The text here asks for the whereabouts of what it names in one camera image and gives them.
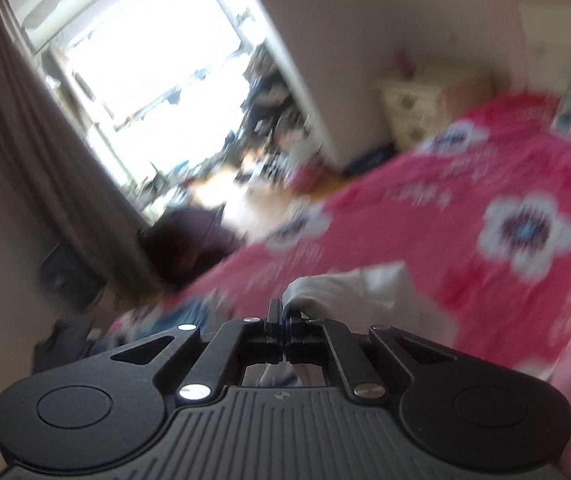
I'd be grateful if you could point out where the white button shirt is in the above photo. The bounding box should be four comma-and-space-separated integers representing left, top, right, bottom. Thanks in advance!
257, 261, 459, 388

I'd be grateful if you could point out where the wheelchair with clothes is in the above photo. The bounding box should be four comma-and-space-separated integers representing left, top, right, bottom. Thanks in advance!
234, 42, 309, 184

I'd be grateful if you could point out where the folded light blue garment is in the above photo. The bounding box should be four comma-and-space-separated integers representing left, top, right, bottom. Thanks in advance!
92, 292, 231, 354

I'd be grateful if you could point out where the dark purple bag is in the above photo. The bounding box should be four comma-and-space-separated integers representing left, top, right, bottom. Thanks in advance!
139, 205, 246, 290

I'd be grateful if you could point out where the pink floral bed blanket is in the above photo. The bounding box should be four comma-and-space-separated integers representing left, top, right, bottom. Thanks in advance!
155, 93, 571, 374

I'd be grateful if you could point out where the grey brown curtain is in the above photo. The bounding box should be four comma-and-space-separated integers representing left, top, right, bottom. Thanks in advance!
0, 0, 162, 299

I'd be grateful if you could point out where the cream wooden nightstand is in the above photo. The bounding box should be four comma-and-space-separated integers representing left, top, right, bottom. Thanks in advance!
374, 62, 495, 152

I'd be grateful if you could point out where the magenta cup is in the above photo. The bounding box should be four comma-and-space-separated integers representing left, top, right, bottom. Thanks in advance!
395, 48, 415, 80

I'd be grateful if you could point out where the pink white headboard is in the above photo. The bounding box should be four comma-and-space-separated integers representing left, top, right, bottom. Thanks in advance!
495, 0, 571, 96

